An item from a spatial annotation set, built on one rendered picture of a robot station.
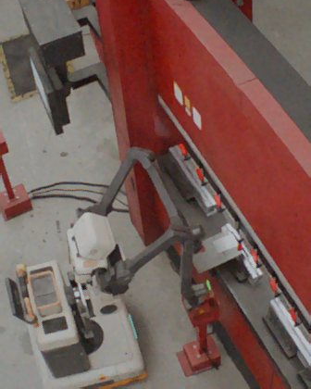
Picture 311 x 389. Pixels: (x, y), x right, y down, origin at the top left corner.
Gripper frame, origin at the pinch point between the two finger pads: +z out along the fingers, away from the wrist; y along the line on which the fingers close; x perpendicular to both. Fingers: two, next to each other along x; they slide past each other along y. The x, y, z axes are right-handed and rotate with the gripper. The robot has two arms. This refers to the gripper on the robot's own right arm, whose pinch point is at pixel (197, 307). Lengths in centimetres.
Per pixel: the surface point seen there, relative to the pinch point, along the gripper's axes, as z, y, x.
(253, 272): -8.2, 35.8, -0.1
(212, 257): -15.6, 19.4, 15.9
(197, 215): -2, 22, 55
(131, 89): -68, 21, 104
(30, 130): 63, -73, 246
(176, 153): -11, 26, 96
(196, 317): 1.3, -2.8, -4.7
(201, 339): 45.6, -9.7, 2.5
